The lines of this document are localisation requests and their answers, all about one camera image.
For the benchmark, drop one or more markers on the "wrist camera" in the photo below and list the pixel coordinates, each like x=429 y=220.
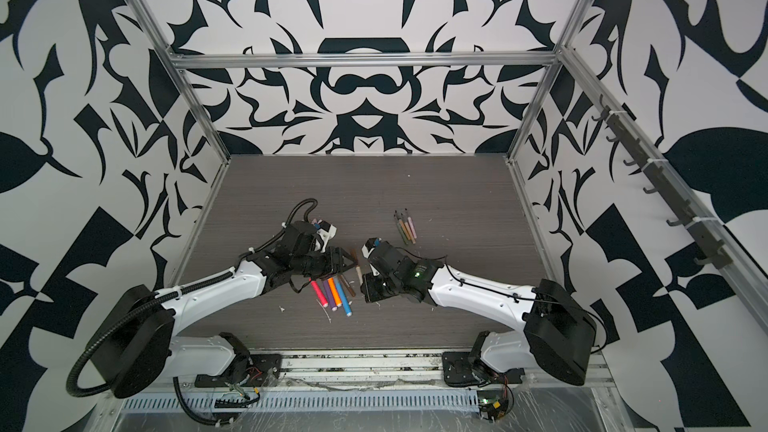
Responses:
x=324 y=233
x=375 y=251

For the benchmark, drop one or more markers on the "green pen tan cap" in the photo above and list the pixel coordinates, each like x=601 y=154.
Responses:
x=400 y=230

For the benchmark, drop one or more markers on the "purple marker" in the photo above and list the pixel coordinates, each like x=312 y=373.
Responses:
x=328 y=294

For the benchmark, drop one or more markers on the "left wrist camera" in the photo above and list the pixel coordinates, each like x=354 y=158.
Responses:
x=324 y=233

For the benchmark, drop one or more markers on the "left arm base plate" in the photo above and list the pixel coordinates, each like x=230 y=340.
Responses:
x=255 y=371

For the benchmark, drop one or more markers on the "white cable duct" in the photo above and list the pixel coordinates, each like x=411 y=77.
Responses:
x=340 y=401

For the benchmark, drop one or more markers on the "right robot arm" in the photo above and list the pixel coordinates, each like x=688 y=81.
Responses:
x=548 y=328

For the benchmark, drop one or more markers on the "pink pen purple cap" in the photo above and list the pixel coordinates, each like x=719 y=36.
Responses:
x=411 y=226

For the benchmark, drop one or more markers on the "blue marker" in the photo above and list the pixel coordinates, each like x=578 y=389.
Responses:
x=342 y=297

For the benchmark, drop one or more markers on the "cream pen brown cap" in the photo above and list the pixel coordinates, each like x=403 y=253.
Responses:
x=357 y=267

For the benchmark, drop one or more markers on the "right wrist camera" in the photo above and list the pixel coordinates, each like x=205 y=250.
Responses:
x=375 y=251

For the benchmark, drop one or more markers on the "orange marker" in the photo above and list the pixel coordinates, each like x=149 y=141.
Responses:
x=334 y=292

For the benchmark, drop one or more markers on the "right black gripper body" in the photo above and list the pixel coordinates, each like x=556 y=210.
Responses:
x=379 y=288

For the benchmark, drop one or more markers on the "red marker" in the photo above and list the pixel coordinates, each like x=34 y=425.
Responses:
x=319 y=294

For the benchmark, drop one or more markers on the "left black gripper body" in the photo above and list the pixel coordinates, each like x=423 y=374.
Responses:
x=319 y=264

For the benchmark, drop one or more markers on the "tan pen ochre cap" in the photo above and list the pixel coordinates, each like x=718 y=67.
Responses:
x=408 y=230

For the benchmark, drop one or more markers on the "brown pen green cap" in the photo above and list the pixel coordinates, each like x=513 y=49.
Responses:
x=346 y=286

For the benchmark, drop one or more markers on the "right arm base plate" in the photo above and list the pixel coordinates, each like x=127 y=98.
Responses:
x=460 y=369

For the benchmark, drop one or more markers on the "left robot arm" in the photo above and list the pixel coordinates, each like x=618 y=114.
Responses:
x=141 y=341

